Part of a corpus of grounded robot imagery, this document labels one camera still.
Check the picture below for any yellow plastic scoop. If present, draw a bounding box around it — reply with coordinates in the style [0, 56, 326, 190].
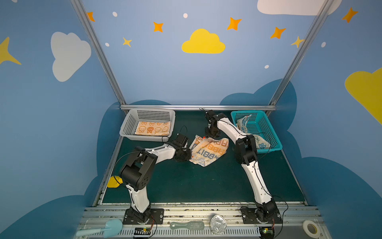
[107, 176, 123, 188]

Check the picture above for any left small circuit board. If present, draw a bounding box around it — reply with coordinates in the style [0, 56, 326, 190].
[132, 227, 152, 239]

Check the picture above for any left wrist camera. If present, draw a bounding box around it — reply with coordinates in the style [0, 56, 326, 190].
[175, 133, 189, 147]

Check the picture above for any right small circuit board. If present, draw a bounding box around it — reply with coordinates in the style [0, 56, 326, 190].
[259, 227, 275, 239]

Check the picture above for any cream rabbit lettered towel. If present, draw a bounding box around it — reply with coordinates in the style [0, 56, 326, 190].
[190, 135, 229, 167]

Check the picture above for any aluminium frame left post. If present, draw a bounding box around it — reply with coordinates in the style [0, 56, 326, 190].
[70, 0, 126, 105]

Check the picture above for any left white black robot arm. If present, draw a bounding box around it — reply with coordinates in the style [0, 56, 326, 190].
[119, 143, 192, 224]

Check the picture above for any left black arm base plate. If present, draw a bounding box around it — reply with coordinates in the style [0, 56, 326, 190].
[122, 208, 164, 225]

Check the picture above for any aluminium frame right post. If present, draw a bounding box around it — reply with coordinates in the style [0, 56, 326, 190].
[268, 0, 335, 108]

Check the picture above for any teal perforated plastic basket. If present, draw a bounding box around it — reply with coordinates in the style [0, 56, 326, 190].
[230, 110, 283, 153]

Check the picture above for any green plastic brush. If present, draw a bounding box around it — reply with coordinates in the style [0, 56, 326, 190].
[170, 221, 205, 231]

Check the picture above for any small circuit board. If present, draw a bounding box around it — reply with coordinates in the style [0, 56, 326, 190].
[259, 227, 275, 239]
[132, 227, 152, 239]

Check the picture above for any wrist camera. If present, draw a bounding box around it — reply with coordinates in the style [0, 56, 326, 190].
[205, 110, 215, 123]
[175, 133, 189, 147]

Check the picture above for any orange white patterned towel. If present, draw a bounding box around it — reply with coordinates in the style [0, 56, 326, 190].
[135, 121, 171, 136]

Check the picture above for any aluminium front rail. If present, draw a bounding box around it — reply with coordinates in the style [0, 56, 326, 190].
[74, 203, 331, 239]

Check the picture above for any white tape roll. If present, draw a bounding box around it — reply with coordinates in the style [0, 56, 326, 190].
[302, 220, 321, 239]

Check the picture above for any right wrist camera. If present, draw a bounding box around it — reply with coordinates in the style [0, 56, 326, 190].
[205, 110, 215, 123]

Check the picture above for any white perforated plastic basket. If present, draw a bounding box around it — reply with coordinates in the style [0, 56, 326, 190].
[119, 108, 176, 142]

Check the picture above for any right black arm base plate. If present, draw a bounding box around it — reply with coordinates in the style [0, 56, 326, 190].
[240, 206, 283, 224]

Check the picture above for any aluminium frame post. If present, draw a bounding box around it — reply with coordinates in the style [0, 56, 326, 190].
[70, 0, 126, 105]
[268, 0, 335, 108]

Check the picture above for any blue patterned towel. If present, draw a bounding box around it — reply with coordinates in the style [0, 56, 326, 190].
[237, 115, 271, 149]

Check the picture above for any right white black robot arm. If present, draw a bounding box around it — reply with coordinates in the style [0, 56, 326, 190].
[205, 110, 280, 224]

